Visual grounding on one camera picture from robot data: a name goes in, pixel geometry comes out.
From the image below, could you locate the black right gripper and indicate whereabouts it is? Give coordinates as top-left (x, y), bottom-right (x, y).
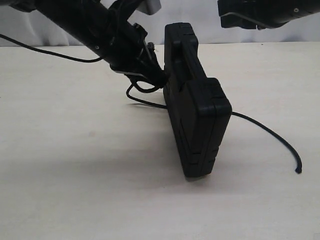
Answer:
top-left (217, 0), bottom-right (320, 30)

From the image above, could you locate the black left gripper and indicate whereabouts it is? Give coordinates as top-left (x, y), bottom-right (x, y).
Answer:
top-left (94, 22), bottom-right (168, 87)

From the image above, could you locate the black plastic carrying case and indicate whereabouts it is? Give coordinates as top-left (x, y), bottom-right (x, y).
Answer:
top-left (163, 22), bottom-right (232, 178)

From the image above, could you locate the black rope with loop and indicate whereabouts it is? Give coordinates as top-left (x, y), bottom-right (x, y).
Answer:
top-left (125, 42), bottom-right (303, 175)

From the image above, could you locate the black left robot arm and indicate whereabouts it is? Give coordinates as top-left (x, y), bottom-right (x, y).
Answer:
top-left (0, 0), bottom-right (168, 88)

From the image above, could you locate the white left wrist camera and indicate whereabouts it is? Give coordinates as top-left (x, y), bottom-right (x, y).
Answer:
top-left (133, 0), bottom-right (162, 16)

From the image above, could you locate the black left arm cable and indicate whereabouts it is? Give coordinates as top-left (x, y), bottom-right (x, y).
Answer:
top-left (0, 33), bottom-right (103, 63)

